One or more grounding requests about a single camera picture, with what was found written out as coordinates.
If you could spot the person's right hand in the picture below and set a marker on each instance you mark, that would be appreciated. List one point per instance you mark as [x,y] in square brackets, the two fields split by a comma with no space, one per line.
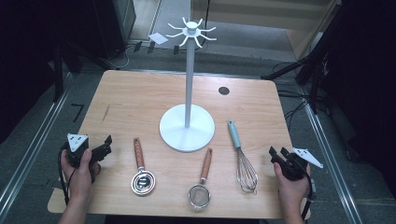
[292,191]

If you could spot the white utensil stand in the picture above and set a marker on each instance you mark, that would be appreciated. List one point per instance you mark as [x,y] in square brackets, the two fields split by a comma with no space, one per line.
[188,93]

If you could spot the black metal stand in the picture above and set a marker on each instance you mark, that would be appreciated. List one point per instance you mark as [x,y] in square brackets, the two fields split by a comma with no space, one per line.
[314,62]

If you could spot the dark cabinet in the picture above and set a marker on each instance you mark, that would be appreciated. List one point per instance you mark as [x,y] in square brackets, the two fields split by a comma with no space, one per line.
[120,25]

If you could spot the metal floor rail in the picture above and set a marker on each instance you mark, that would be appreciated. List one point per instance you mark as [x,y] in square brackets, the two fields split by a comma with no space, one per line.
[34,149]
[330,155]

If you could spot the white paper sheet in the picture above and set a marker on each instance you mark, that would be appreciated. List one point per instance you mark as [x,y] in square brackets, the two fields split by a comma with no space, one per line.
[158,38]

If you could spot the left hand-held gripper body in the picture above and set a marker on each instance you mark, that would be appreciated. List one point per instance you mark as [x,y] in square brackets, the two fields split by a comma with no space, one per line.
[76,143]

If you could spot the beige wooden panel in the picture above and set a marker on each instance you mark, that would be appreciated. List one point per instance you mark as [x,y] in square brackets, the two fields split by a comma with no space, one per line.
[267,15]

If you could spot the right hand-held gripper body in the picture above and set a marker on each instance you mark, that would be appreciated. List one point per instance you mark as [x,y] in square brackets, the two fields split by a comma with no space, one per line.
[294,168]

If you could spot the person's left hand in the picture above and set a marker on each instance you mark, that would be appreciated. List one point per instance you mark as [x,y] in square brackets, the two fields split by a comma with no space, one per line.
[79,182]

